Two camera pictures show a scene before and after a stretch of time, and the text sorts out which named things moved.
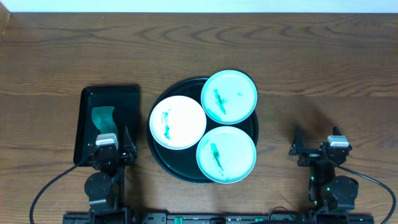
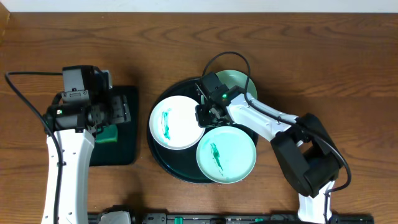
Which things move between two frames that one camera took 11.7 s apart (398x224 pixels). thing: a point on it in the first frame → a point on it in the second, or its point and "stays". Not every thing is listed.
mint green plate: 226,154 stays
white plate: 178,122 stays
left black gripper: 123,154 → 119,109
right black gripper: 311,155 → 202,121
